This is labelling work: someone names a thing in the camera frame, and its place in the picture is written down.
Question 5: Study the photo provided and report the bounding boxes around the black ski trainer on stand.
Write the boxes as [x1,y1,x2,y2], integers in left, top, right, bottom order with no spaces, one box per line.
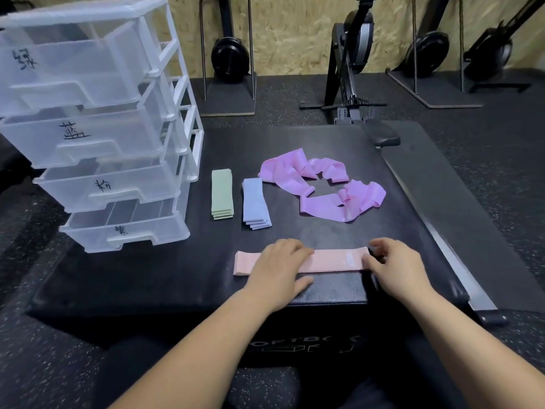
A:
[463,0,534,93]
[385,0,485,109]
[198,0,258,118]

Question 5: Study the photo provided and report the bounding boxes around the clear plastic drawer cabinet frame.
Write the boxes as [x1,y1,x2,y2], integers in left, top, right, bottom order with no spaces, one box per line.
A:
[0,0,204,255]

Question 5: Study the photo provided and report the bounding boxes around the pink resistance band stack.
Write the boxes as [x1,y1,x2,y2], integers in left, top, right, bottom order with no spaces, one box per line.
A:
[233,246,370,277]

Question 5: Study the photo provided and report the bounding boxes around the person's right hand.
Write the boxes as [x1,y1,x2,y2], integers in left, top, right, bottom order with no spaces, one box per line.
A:
[362,237,432,304]

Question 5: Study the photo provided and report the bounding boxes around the green resistance band stack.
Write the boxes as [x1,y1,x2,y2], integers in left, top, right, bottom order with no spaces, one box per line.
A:
[211,168,235,221]

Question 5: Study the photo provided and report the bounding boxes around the blue resistance band stack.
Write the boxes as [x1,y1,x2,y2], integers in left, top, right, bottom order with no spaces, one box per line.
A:
[242,178,273,230]

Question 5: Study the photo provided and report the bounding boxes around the black rowing machine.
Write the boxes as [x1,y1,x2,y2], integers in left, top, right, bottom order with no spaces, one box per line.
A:
[299,0,510,327]

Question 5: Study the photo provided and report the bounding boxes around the black soft plyo box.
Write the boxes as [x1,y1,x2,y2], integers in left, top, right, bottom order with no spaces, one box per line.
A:
[25,120,471,368]

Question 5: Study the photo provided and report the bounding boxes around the large clear plastic drawer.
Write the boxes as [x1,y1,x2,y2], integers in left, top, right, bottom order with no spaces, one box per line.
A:
[0,16,180,118]

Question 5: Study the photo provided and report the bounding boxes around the person's left hand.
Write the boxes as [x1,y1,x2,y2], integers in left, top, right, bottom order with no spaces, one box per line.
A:
[244,238,316,314]

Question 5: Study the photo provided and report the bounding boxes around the person's right forearm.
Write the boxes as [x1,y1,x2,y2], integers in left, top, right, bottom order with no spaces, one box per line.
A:
[400,289,545,409]

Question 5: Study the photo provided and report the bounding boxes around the person's black trousers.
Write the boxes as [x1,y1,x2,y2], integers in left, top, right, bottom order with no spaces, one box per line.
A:
[96,334,473,409]

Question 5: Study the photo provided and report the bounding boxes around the crumpled purple latex band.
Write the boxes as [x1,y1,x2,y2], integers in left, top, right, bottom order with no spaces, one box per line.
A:
[258,151,351,197]
[299,179,387,224]

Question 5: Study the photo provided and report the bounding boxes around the person's left forearm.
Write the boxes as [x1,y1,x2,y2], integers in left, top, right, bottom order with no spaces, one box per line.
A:
[108,290,279,409]

